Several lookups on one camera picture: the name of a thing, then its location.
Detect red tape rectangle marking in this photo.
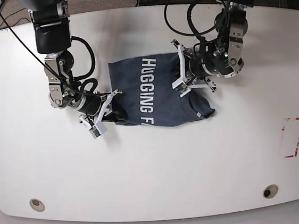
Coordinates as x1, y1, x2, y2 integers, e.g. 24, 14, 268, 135
281, 117, 299, 159

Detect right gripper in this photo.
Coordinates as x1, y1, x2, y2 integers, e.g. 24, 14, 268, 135
76, 95, 128, 129

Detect left table cable grommet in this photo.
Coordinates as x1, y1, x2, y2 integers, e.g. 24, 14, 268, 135
29, 198, 45, 212

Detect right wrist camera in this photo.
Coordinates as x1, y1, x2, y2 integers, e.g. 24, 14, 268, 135
89, 122, 107, 138

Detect table cable grommet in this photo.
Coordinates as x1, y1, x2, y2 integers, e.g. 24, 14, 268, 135
262, 185, 279, 199
29, 198, 45, 212

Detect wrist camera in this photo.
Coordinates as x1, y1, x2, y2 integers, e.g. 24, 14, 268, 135
89, 122, 107, 138
172, 79, 191, 98

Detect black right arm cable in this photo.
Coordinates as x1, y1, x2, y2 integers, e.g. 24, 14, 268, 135
0, 0, 111, 106

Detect right table cable grommet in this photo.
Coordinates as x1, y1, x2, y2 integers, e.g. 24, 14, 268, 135
262, 185, 279, 199

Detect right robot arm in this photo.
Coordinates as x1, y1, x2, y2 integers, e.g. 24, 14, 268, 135
17, 0, 128, 125

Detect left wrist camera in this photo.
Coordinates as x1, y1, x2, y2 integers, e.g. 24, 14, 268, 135
172, 79, 191, 98

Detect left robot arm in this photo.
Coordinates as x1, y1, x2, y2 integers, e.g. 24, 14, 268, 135
172, 0, 254, 97

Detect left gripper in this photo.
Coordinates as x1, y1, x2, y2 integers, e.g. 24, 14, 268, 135
171, 39, 217, 93

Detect dark blue t-shirt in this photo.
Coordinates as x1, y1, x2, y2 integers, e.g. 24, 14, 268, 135
109, 53, 215, 127

